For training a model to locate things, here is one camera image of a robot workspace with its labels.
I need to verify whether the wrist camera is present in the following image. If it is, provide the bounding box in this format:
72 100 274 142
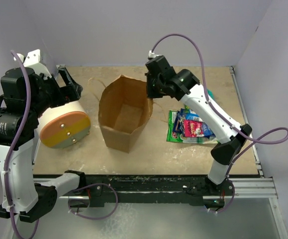
17 49 51 77
148 50 160 60

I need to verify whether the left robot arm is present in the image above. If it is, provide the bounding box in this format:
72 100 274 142
0 67 87 223

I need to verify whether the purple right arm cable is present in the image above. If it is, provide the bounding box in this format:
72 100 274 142
150 33 288 177

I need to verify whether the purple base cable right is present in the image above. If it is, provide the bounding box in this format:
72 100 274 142
207 179 235 215

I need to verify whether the green white chips bag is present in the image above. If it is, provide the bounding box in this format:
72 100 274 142
166 109 217 144

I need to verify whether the blue Kettle chips bag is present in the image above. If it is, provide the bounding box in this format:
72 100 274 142
173 109 190 133

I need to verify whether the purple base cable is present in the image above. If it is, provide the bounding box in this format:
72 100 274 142
67 184 119 221
207 179 235 215

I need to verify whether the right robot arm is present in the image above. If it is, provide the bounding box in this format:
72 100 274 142
145 55 252 195

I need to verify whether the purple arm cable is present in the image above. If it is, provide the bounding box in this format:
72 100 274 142
150 33 288 177
5 49 40 239

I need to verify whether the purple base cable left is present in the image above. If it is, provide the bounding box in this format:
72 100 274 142
67 184 119 221

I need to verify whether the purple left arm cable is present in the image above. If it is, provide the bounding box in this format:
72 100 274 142
5 49 40 239

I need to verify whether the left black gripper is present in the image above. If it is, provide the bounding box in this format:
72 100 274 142
30 67 82 118

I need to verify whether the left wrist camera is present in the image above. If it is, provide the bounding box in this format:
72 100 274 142
17 49 51 77

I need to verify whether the teal white snack pack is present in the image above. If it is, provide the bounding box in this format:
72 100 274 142
207 89 215 100

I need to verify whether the blue Burts sea salt bag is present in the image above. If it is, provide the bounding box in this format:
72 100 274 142
201 122 215 138

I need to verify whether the aluminium table frame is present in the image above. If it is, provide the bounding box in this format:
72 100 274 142
1 65 288 239

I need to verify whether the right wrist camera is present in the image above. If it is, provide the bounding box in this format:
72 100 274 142
148 50 160 60

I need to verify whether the brown paper bag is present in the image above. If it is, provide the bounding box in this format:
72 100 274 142
94 75 157 153

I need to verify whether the white roll with orange end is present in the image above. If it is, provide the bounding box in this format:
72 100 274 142
37 101 91 148

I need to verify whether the pink red snack packet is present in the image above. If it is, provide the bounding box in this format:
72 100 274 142
184 119 204 137

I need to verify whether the small blue snack bar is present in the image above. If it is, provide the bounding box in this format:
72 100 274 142
186 113 203 122

